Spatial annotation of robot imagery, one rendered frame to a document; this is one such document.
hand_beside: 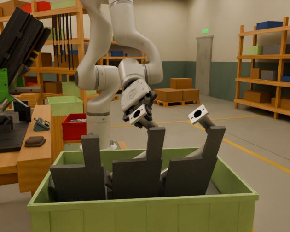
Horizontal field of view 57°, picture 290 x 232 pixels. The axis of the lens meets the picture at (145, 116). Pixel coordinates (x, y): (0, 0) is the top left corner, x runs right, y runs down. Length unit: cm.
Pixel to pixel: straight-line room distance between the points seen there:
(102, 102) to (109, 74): 14
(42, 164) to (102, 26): 66
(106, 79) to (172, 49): 1049
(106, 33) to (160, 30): 1036
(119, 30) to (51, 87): 415
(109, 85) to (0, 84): 79
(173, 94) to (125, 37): 673
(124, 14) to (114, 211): 65
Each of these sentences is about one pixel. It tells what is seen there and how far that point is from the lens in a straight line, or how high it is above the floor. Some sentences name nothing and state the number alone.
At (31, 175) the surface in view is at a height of 83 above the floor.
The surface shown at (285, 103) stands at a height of 37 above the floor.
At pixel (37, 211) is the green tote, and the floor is 94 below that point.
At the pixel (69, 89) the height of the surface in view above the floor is 82.
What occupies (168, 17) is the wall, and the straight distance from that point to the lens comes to 1178.
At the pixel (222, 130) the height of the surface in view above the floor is 113.
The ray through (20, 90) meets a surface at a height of 112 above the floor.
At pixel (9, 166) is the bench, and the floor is 88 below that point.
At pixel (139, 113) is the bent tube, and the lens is 76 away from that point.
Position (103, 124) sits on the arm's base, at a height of 101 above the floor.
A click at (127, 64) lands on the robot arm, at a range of 96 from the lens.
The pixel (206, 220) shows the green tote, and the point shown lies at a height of 89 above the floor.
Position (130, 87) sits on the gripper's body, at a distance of 86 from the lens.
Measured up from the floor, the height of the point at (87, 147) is 109.
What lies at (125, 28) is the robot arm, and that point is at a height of 143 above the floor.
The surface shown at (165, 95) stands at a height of 35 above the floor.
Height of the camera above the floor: 132
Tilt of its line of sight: 12 degrees down
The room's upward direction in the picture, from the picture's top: straight up
